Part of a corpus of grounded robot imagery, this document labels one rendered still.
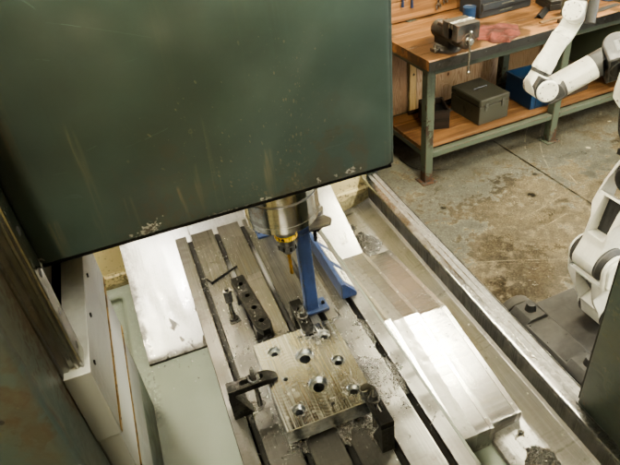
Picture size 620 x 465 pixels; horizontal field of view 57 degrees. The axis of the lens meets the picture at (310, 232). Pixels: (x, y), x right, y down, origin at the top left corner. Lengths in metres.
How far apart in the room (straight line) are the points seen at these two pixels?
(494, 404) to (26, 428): 1.27
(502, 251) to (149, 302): 2.03
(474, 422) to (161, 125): 1.21
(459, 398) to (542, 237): 1.93
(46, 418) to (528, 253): 2.86
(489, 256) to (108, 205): 2.65
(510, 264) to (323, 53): 2.52
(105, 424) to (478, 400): 1.07
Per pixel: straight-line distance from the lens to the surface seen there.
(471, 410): 1.76
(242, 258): 1.99
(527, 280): 3.25
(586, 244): 2.43
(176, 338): 2.13
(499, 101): 4.19
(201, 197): 0.99
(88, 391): 1.08
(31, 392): 0.92
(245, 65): 0.92
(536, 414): 1.84
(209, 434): 1.88
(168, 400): 2.00
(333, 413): 1.40
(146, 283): 2.24
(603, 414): 1.66
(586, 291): 2.70
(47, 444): 0.99
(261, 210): 1.12
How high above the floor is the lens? 2.14
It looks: 37 degrees down
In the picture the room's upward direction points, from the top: 7 degrees counter-clockwise
